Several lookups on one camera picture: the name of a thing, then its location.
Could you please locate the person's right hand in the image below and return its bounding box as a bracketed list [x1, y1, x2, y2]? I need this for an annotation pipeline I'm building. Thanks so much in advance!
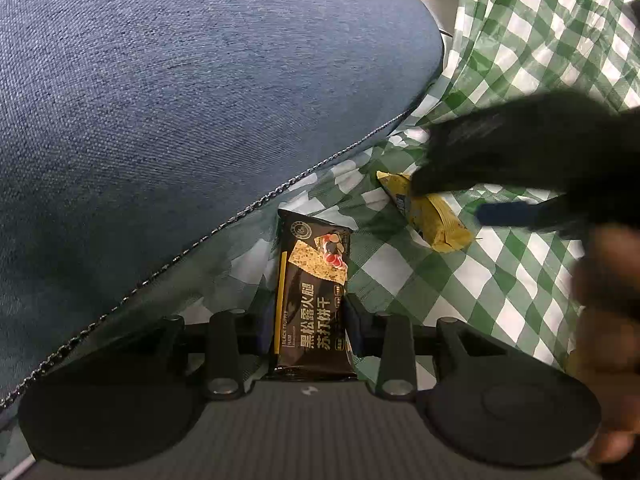
[567, 224, 639, 464]

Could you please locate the green white checkered cloth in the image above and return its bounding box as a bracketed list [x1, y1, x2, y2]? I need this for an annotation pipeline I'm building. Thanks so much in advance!
[0, 0, 640, 461]

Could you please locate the gold foil snack packet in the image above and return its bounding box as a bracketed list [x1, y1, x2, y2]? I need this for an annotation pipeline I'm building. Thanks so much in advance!
[376, 171, 473, 252]

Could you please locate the black cracker packet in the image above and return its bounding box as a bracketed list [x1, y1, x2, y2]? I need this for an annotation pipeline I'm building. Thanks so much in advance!
[272, 209, 356, 382]

